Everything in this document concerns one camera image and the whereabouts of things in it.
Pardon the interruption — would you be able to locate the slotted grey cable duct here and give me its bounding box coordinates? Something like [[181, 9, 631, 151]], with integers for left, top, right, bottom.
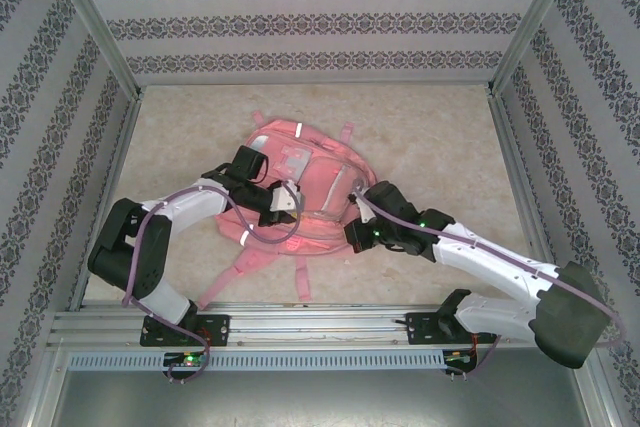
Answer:
[[67, 349, 476, 372]]

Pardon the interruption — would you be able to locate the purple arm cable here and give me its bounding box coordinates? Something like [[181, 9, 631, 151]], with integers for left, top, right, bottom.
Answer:
[[121, 177, 306, 384], [347, 186, 627, 383]]

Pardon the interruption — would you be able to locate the aluminium mounting rail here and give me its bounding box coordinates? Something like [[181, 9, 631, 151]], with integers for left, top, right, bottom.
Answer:
[[47, 302, 590, 348]]

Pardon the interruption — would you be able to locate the pink backpack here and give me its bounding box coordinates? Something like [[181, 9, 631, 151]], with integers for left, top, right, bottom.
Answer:
[[196, 110, 376, 312]]

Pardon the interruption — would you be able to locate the aluminium side rail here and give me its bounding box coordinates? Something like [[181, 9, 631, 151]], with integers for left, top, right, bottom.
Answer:
[[487, 86, 571, 308], [67, 96, 144, 312]]

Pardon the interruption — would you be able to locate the grey metal panel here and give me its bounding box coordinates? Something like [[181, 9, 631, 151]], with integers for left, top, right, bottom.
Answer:
[[49, 369, 591, 427]]

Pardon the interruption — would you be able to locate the aluminium frame post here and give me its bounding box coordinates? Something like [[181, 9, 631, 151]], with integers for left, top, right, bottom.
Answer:
[[42, 0, 144, 101], [489, 0, 586, 98]]

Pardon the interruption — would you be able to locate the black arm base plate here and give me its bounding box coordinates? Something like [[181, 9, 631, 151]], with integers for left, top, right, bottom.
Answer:
[[405, 309, 497, 347], [141, 313, 232, 348]]

